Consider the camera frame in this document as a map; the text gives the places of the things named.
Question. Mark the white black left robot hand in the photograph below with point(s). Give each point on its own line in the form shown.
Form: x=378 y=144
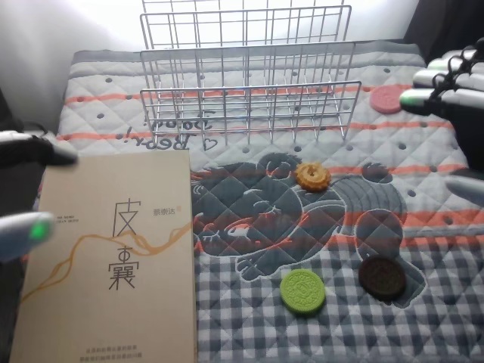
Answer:
x=26 y=234

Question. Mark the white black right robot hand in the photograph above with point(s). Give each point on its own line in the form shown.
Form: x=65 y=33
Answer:
x=469 y=128

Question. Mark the pink toy sandwich cookie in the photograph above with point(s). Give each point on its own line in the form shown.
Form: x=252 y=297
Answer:
x=383 y=99

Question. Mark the yellow toy butter cookie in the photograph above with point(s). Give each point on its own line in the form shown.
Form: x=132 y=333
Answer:
x=313 y=177

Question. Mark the brown toy sandwich cookie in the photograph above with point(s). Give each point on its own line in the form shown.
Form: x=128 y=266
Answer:
x=382 y=278

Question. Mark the grey bear print quilt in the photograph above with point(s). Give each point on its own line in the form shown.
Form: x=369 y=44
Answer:
x=302 y=227

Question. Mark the green toy sandwich cookie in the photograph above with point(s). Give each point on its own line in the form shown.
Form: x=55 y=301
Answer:
x=302 y=292

